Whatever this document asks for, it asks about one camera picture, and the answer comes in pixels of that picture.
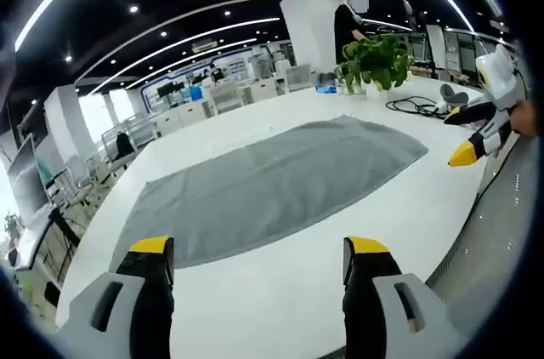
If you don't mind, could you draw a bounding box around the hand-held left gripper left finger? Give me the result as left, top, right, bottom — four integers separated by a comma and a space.
54, 235, 175, 359

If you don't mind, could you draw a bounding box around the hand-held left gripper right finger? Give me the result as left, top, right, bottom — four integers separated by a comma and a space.
342, 236, 468, 359

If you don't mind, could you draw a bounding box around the grey towel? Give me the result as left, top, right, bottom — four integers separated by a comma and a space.
113, 115, 428, 270

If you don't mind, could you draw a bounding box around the person's right hand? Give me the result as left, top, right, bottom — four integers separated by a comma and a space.
509, 100, 538, 138

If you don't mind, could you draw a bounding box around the grey headset device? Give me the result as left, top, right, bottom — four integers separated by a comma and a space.
433, 83, 470, 115

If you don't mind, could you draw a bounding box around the white table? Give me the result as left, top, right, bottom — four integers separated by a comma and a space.
54, 73, 520, 359

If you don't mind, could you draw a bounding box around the green potted plant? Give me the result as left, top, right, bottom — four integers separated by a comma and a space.
339, 33, 416, 96

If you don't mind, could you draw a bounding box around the computer monitor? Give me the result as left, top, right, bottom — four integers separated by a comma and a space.
5, 134, 53, 224

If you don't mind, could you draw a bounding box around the black office chair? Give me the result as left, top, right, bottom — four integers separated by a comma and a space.
113, 131, 136, 161

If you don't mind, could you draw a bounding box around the white office chair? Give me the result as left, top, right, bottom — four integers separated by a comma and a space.
285, 63, 313, 94
209, 80, 244, 115

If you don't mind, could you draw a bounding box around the white pillar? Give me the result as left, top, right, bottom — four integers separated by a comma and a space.
279, 0, 346, 77

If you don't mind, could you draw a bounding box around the black cable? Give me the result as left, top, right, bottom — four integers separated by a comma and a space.
384, 95, 447, 117

